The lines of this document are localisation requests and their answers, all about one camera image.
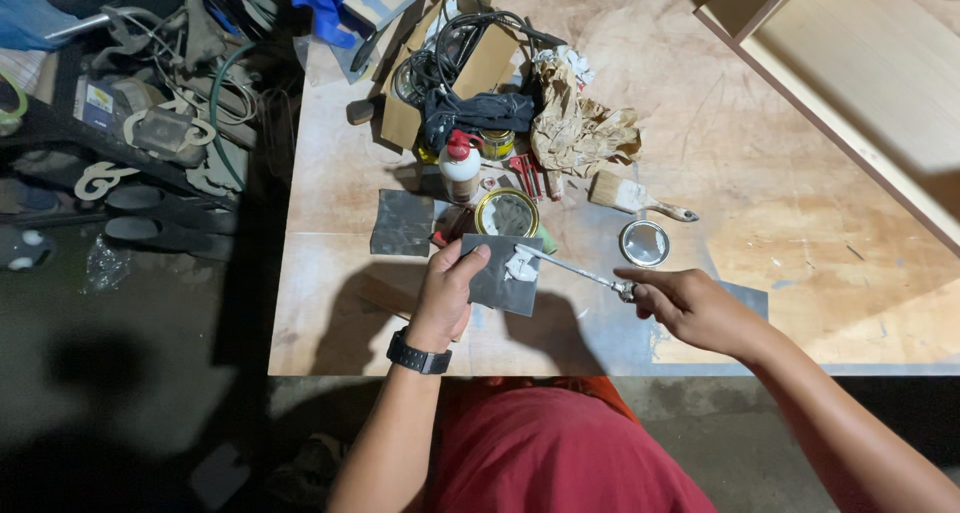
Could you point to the person's right hand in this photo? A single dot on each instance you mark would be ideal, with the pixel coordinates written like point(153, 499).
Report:
point(690, 310)

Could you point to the person's left hand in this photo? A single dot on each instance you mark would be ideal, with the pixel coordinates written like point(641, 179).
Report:
point(442, 295)

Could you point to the grey metal sheet piece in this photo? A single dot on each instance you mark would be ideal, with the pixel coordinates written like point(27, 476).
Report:
point(501, 280)

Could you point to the putty-covered metal stick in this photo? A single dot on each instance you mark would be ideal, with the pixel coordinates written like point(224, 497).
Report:
point(574, 270)

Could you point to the black wrist watch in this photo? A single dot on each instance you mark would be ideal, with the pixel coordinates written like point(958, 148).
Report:
point(418, 357)

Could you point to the round metal tin lid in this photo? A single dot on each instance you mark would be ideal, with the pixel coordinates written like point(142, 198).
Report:
point(644, 243)

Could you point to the dark grey sandpaper sheet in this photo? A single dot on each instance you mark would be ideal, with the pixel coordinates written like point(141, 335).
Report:
point(403, 223)

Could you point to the white putty blob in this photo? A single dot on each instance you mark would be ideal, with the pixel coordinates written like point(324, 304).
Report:
point(520, 268)

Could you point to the open putty tin can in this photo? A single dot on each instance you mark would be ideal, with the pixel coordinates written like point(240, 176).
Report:
point(507, 214)

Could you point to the green putty tin body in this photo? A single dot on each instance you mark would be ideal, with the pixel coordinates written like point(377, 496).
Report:
point(547, 240)

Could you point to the white glue bottle red cap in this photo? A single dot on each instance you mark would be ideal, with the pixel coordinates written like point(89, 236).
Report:
point(460, 168)

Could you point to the red metal clamp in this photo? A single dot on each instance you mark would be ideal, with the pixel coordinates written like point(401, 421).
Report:
point(527, 174)

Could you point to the small yellow tin can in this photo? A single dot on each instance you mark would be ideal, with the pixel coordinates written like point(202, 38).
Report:
point(497, 144)

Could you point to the dark grey cloth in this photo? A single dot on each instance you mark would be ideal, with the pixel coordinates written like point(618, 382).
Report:
point(476, 115)

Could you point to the person's red shirt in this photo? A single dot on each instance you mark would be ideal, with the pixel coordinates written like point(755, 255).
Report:
point(559, 453)

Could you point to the crumpled brown paper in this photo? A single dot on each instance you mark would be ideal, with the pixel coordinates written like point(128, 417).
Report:
point(581, 126)

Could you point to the person's shoe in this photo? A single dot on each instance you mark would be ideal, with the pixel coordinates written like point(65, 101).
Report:
point(307, 472)

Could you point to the blue cloth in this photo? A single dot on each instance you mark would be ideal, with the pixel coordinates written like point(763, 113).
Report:
point(326, 2)

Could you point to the heap of tools and scraps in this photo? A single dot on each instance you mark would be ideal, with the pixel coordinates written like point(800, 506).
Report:
point(135, 100)

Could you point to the wooden cabinet frame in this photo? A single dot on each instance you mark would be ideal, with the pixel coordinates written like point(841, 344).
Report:
point(847, 77)

